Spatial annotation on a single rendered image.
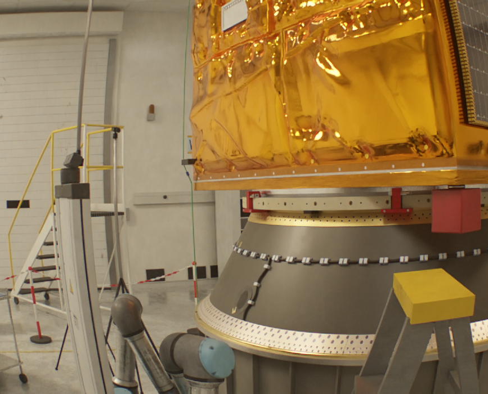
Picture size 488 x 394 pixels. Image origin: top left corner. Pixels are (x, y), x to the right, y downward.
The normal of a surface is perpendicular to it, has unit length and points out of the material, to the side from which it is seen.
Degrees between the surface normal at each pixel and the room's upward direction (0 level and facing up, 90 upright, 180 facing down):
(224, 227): 90
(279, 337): 43
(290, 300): 62
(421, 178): 90
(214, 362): 83
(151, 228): 90
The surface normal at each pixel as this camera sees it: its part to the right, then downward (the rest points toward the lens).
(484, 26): 0.47, -0.01
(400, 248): -0.33, -0.46
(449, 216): -0.88, 0.03
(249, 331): -0.57, -0.71
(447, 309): -0.16, 0.00
